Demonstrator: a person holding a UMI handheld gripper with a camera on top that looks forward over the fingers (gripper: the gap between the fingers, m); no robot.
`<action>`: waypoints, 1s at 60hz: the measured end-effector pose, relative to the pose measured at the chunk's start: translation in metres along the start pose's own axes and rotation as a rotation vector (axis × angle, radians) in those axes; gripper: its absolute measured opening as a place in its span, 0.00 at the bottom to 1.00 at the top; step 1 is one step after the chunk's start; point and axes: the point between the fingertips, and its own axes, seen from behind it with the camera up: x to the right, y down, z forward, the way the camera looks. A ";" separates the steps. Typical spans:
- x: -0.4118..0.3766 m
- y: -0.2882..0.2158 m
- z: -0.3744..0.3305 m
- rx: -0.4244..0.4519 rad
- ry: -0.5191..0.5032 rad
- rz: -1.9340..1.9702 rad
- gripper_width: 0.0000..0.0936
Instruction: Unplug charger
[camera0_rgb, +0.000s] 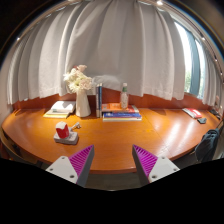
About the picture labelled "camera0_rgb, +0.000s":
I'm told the white open book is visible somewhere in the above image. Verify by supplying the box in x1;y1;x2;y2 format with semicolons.
51;101;76;113

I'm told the dark chair back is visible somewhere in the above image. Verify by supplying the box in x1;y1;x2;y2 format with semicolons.
195;128;219;163

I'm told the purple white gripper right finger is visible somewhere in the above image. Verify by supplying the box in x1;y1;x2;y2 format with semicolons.
132;145;179;186

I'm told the yellow flat book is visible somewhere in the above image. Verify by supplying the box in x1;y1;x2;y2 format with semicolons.
43;110;70;119

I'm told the white power strip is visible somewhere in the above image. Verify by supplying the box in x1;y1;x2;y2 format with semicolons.
54;132;79;145

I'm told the small dark object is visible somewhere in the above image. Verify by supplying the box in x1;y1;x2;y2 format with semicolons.
197;118;207;124

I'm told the white pink flower bouquet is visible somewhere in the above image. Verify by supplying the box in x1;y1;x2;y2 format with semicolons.
63;65;92;93

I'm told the clear plastic bottle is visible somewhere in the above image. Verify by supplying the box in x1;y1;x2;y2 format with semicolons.
120;83;128;109

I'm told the white curtain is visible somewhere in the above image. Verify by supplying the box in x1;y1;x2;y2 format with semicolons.
6;0;224;107

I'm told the red white charger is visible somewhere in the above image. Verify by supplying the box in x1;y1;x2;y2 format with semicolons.
56;121;69;139

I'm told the white ceramic vase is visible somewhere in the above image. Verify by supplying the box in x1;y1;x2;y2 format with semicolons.
76;90;91;117

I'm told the red book on right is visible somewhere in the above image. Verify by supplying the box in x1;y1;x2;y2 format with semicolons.
183;108;202;119

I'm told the upright grey book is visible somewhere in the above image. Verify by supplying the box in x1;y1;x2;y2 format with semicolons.
96;84;100;118

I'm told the orange flat book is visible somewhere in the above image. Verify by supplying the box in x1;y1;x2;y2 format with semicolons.
102;103;139;113

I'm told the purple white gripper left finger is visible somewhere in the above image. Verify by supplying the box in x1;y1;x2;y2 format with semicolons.
46;145;94;187

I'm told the blue flat book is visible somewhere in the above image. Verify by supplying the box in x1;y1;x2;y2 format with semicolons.
103;112;142;121

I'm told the upright blue book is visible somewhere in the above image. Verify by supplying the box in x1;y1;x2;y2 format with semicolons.
98;83;102;118

